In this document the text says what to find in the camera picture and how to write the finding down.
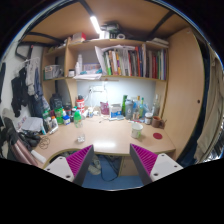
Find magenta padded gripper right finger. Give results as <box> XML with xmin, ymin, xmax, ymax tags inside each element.
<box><xmin>130</xmin><ymin>144</ymin><xmax>182</xmax><ymax>185</ymax></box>

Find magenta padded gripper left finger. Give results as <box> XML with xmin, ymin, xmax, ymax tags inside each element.
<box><xmin>45</xmin><ymin>145</ymin><xmax>94</xmax><ymax>186</ymax></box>

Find green plastic water bottle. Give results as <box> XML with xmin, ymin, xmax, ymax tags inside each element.
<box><xmin>73</xmin><ymin>110</ymin><xmax>82</xmax><ymax>128</ymax></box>

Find small clear drinking glass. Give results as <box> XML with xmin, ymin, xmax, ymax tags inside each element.
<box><xmin>77</xmin><ymin>133</ymin><xmax>85</xmax><ymax>143</ymax></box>

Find round red coaster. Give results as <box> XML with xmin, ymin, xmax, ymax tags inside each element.
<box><xmin>153</xmin><ymin>133</ymin><xmax>162</xmax><ymax>139</ymax></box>

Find white paper cup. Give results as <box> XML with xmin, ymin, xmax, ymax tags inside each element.
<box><xmin>131</xmin><ymin>123</ymin><xmax>143</xmax><ymax>139</ymax></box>

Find brown ceramic mug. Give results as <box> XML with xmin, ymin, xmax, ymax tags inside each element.
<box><xmin>152</xmin><ymin>116</ymin><xmax>165</xmax><ymax>128</ymax></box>

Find black bag on desk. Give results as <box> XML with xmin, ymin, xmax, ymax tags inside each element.
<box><xmin>19</xmin><ymin>132</ymin><xmax>41</xmax><ymax>147</ymax></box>

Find green tall bottle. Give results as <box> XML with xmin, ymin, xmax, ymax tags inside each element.
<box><xmin>121</xmin><ymin>95</ymin><xmax>127</xmax><ymax>116</ymax></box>

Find red white canister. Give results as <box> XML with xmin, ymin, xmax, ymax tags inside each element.
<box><xmin>76</xmin><ymin>99</ymin><xmax>85</xmax><ymax>113</ymax></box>

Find grey tall tumbler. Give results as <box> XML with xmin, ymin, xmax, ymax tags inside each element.
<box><xmin>125</xmin><ymin>99</ymin><xmax>133</xmax><ymax>120</ymax></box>

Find blue white box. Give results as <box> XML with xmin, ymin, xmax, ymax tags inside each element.
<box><xmin>109</xmin><ymin>104</ymin><xmax>122</xmax><ymax>119</ymax></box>

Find pink snack pouch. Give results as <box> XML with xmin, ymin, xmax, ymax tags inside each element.
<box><xmin>100</xmin><ymin>102</ymin><xmax>109</xmax><ymax>115</ymax></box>

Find white power strip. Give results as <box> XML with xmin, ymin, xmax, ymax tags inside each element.
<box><xmin>89</xmin><ymin>86</ymin><xmax>105</xmax><ymax>93</ymax></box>

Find hanging dark clothes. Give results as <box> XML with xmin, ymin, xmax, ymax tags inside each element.
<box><xmin>11</xmin><ymin>58</ymin><xmax>50</xmax><ymax>118</ymax></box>

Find clear plastic storage bin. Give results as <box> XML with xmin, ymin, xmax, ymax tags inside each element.
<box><xmin>44</xmin><ymin>65</ymin><xmax>62</xmax><ymax>80</ymax></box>

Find wooden shelf unit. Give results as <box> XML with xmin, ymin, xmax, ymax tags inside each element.
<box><xmin>42</xmin><ymin>39</ymin><xmax>168</xmax><ymax>111</ymax></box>

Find row of books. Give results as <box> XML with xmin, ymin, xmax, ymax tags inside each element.
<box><xmin>95</xmin><ymin>44</ymin><xmax>167</xmax><ymax>81</ymax></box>

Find ceiling strip light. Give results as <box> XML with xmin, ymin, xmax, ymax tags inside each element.
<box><xmin>90</xmin><ymin>16</ymin><xmax>101</xmax><ymax>34</ymax></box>

